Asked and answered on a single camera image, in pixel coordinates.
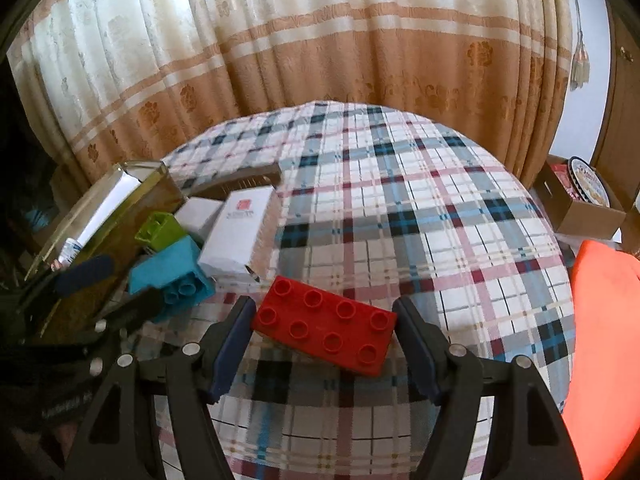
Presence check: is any white card box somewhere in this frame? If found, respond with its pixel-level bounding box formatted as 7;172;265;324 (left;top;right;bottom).
197;187;282;278

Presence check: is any round cookie tin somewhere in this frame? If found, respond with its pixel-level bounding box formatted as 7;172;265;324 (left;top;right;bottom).
567;156;613;208

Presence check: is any red packet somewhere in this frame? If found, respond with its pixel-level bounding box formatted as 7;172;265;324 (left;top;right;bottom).
547;157;576;198

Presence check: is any blue cloth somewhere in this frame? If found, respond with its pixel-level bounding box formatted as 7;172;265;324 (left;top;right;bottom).
25;207;53;231

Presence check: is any white plug adapter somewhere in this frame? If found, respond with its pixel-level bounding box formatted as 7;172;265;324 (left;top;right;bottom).
173;197;224;243

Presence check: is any orange cushion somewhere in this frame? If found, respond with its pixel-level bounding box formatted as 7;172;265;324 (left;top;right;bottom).
560;240;640;480

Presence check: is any green toy block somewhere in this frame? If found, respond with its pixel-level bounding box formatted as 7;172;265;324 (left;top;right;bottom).
135;211;187;253

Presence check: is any brown wooden comb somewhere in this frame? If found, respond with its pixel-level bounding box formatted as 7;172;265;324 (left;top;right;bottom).
190;162;282;201

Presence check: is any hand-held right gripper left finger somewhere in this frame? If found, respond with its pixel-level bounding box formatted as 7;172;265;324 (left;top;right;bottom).
65;296;257;480

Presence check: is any teal toy block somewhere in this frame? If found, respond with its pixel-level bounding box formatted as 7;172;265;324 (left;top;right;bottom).
127;236;215;324

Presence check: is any dark cloth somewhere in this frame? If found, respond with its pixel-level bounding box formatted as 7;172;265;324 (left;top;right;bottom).
0;125;66;261

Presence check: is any plaid tablecloth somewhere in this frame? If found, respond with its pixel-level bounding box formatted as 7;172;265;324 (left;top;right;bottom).
135;101;576;480

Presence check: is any gold metal tin tray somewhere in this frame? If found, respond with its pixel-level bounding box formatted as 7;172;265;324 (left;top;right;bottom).
22;160;186;341

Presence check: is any cardboard box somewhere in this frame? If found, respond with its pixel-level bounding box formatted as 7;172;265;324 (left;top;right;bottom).
532;155;628;241

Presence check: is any curtain tassel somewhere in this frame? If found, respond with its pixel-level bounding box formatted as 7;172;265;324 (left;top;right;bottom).
569;0;592;92

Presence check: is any cream and orange curtain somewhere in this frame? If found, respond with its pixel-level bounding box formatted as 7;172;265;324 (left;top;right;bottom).
7;0;573;186

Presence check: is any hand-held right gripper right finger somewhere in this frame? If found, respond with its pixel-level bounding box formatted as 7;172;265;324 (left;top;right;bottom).
391;296;583;480

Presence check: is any white paper sheet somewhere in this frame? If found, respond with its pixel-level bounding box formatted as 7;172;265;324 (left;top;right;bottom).
75;175;143;251

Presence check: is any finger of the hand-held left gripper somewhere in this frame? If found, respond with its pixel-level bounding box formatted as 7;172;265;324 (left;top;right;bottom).
92;287;166;336
20;255;115;311

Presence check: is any red toy brick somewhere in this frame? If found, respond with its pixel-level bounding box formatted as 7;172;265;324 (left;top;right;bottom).
250;276;398;377

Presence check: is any white pill bottle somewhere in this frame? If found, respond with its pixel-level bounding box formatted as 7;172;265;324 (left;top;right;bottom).
57;237;86;266

